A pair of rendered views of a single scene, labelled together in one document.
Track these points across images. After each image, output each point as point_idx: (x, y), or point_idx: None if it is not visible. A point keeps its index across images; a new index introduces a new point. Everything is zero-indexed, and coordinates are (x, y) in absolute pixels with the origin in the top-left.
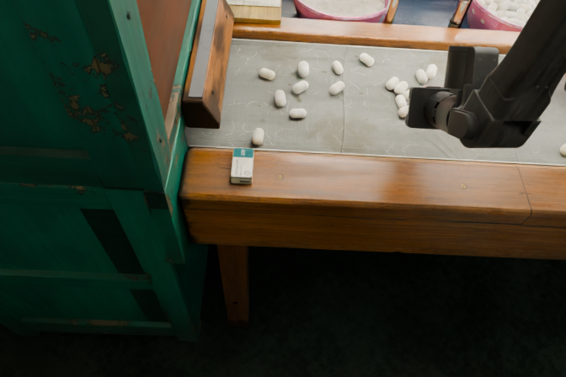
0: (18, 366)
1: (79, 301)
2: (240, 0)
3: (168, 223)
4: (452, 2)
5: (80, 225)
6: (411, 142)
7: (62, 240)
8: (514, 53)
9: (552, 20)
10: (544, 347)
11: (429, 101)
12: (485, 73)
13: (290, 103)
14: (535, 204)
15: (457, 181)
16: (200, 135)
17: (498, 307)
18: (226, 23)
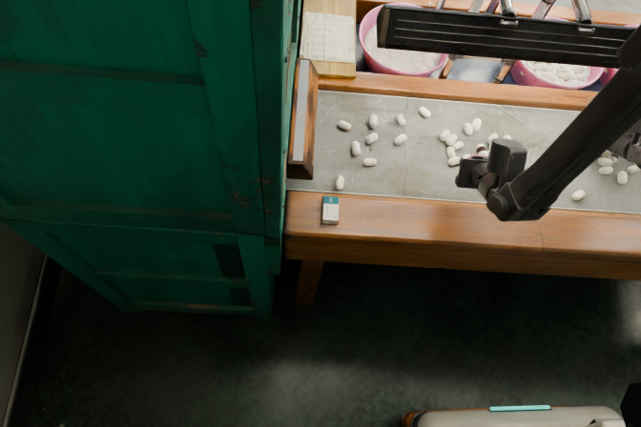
0: (127, 336)
1: (183, 292)
2: (320, 55)
3: (276, 254)
4: None
5: (206, 250)
6: (457, 188)
7: (189, 257)
8: (535, 168)
9: (561, 158)
10: (550, 329)
11: (474, 171)
12: (516, 166)
13: (362, 152)
14: (547, 243)
15: (490, 223)
16: (294, 180)
17: (516, 296)
18: (314, 86)
